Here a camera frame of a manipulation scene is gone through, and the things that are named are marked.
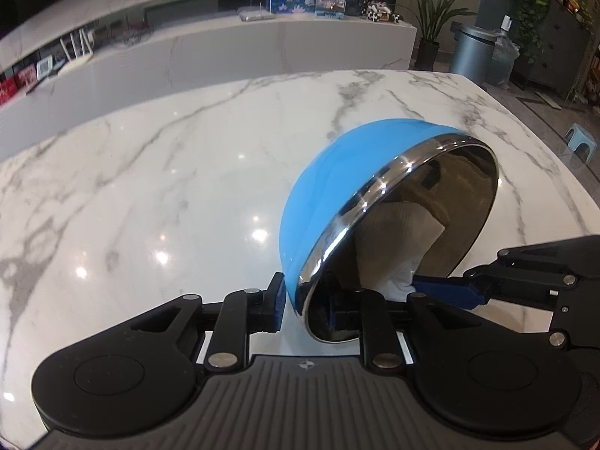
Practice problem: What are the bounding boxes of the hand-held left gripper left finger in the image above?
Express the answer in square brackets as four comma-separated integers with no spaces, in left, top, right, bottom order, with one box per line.
[131,272,287,371]

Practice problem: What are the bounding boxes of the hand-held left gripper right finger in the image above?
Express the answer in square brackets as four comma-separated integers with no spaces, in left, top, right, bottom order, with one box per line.
[328,291,474,371]

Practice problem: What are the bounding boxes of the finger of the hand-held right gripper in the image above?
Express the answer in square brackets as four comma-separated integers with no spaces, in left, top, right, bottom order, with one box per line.
[547,291,600,352]
[412,237,600,311]

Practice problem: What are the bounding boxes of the white cleaning cloth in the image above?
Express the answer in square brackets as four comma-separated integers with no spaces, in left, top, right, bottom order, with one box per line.
[354,199,446,302]

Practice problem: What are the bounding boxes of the blue steel-lined bowl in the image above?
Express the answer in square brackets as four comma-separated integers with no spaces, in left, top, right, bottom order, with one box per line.
[278,118,500,344]

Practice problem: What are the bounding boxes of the small blue stool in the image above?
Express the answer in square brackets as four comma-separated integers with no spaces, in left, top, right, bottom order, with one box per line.
[564,123,596,153]

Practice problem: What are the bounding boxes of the grey metal trash bin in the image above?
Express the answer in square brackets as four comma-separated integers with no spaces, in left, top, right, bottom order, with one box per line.
[449,23,498,88]

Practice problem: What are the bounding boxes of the clear plastic bag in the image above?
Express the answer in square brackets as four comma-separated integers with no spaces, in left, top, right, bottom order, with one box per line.
[487,15,522,88]

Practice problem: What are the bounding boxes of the white marble counter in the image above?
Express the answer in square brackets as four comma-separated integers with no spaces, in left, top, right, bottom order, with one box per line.
[0,0,419,161]

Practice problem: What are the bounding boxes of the potted long-leaf plant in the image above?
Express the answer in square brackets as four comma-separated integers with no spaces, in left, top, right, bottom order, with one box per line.
[393,0,485,72]

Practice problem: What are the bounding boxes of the grey drawer cabinet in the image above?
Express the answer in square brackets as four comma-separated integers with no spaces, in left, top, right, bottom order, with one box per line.
[529,0,600,100]

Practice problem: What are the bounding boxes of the black and white toy figures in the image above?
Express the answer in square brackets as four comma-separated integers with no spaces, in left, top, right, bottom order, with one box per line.
[363,1,404,24]

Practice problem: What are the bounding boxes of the silver flat box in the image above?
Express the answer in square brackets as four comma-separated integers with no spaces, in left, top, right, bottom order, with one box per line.
[237,6,278,23]

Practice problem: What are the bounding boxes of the green climbing plant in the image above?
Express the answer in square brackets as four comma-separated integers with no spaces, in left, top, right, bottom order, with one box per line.
[507,0,564,65]

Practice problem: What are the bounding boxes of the colourful photo cards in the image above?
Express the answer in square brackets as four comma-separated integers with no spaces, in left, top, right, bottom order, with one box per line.
[314,0,348,19]

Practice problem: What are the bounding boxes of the white router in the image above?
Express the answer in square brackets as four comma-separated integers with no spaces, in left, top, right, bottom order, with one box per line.
[57,28,97,74]

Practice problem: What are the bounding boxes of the red boxes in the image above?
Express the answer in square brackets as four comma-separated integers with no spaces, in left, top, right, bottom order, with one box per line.
[0,63,39,106]

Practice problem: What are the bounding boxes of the dark tangled cables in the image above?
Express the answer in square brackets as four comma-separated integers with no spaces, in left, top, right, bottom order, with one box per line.
[109,22,156,50]

